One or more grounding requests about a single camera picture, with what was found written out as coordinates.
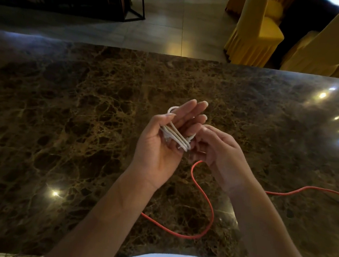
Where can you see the person's right hand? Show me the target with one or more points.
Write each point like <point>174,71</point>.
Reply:
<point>229,163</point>

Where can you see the person's left hand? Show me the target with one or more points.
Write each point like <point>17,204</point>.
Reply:
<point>154,155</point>

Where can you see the person's right forearm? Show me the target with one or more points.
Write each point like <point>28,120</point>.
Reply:
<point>272,240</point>

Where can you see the person's left forearm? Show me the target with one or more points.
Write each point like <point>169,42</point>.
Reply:
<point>108,223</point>

